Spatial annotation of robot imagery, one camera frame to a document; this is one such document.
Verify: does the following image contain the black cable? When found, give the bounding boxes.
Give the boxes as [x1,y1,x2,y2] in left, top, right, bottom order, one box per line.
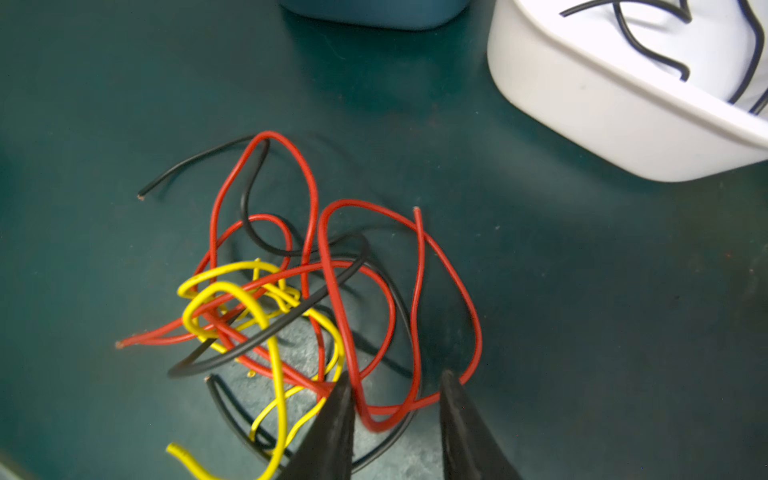
[559,0,768,115]

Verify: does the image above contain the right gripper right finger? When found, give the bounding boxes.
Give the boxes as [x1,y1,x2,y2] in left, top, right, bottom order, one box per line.
[439,370,522,480]

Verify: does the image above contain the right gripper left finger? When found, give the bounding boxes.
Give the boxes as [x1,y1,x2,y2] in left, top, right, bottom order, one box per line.
[278,373,355,480]

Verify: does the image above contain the blue plastic bin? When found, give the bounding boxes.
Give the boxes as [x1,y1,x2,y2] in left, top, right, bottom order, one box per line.
[278,0,470,31]

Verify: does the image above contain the red yellow cables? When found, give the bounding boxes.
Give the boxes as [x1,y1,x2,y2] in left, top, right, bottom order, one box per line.
[113,130,484,480]

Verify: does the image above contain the white plastic bin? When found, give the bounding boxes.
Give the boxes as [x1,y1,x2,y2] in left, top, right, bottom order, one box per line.
[487,1,767,182]

